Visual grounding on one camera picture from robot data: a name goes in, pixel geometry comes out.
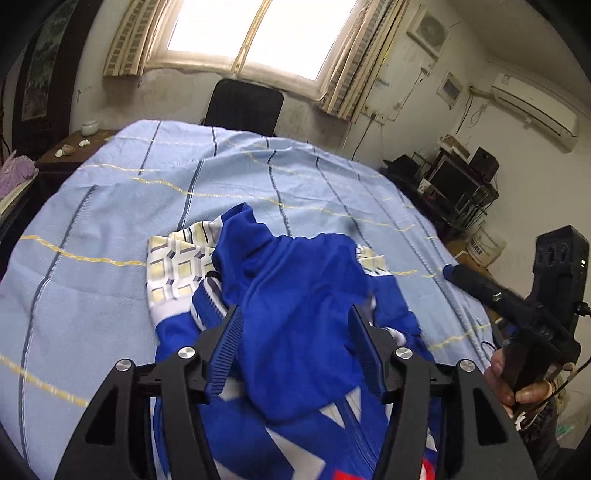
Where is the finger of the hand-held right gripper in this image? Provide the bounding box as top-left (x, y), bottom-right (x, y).
top-left (442, 264), bottom-right (533, 325)

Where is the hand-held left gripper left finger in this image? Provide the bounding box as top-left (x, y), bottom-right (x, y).
top-left (54, 305), bottom-right (245, 480)

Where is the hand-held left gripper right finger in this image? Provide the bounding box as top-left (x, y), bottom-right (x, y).
top-left (347, 305), bottom-right (539, 480)

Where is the blue hooded zip jacket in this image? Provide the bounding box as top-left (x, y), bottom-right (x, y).
top-left (145, 203), bottom-right (446, 480)

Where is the person's right forearm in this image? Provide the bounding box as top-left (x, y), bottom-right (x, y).
top-left (508, 401), bottom-right (591, 480)

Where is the person's right hand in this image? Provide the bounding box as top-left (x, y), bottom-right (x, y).
top-left (489, 351), bottom-right (552, 418)

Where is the cardboard box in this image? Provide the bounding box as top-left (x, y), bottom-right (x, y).
top-left (445, 237), bottom-right (495, 280)

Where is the white plastic bucket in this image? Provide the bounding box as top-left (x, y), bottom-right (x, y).
top-left (465, 220), bottom-right (508, 268)

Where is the black monitor rack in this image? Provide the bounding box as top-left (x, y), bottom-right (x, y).
top-left (418, 148), bottom-right (500, 229)

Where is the dark desk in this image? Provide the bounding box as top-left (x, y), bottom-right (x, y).
top-left (381, 161), bottom-right (485, 232)

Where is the computer monitor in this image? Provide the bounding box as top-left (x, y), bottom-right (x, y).
top-left (429, 154), bottom-right (481, 204)

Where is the black speaker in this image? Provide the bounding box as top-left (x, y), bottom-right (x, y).
top-left (468, 147), bottom-right (500, 181)

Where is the long flat wooden box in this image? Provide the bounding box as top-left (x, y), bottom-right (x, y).
top-left (438, 135), bottom-right (472, 155)

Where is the black hat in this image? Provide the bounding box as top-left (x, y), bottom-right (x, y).
top-left (383, 154), bottom-right (419, 178)

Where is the light blue striped bed sheet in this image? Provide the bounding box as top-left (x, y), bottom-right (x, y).
top-left (0, 119), bottom-right (502, 480)

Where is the white air conditioner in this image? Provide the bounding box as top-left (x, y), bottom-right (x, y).
top-left (490, 71), bottom-right (579, 153)

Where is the white electrical panel box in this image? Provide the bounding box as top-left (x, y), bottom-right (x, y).
top-left (438, 71), bottom-right (463, 109)

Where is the dark wooden nightstand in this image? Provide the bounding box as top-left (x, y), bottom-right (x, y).
top-left (36, 129), bottom-right (121, 185)

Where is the black chair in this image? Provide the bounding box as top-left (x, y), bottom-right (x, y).
top-left (203, 78), bottom-right (284, 137)

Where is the beige checked curtain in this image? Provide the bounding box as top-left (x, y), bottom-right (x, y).
top-left (318, 0), bottom-right (411, 121)
top-left (102, 0), bottom-right (160, 78)

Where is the purple cloth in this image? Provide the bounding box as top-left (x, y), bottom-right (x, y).
top-left (0, 154), bottom-right (38, 199)

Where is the bright double window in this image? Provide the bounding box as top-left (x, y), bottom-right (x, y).
top-left (148, 0), bottom-right (365, 100)

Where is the dark framed landscape painting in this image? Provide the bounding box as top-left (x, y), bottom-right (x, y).
top-left (11, 0), bottom-right (105, 160)

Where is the white wall ventilation fan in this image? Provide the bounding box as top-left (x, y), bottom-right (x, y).
top-left (407, 6), bottom-right (451, 58)

